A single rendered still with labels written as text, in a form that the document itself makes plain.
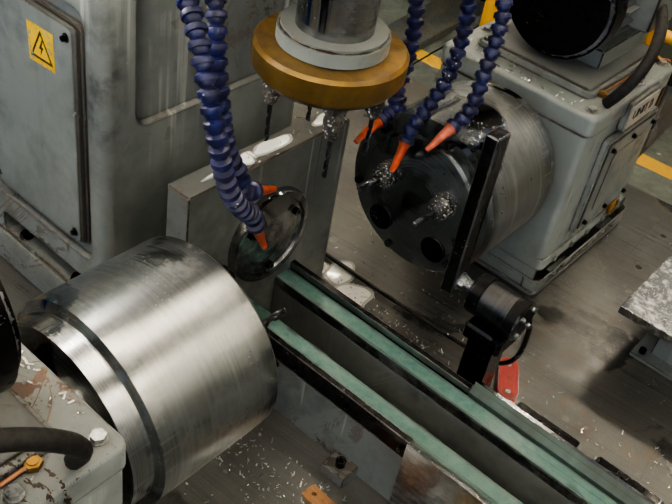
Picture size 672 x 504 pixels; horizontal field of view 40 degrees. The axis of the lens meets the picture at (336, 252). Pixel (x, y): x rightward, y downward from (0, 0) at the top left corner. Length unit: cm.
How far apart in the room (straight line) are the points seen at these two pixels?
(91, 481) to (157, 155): 52
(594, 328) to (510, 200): 37
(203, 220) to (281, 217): 15
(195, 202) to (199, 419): 29
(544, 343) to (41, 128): 84
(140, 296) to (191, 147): 36
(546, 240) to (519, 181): 23
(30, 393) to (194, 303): 19
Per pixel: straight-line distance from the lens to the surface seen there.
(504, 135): 112
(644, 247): 183
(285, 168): 122
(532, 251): 155
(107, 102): 112
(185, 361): 92
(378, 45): 102
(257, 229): 103
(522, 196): 134
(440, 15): 434
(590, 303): 165
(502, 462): 123
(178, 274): 97
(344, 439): 124
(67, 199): 126
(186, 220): 112
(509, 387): 142
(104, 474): 83
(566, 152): 145
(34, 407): 86
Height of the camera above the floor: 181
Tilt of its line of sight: 40 degrees down
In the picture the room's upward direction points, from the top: 11 degrees clockwise
